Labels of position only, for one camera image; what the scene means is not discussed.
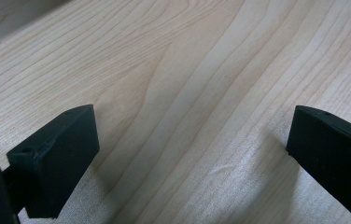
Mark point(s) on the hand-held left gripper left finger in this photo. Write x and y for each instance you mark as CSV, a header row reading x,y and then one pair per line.
x,y
61,161

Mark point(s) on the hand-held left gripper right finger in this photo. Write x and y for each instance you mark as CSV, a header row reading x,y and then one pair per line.
x,y
332,161

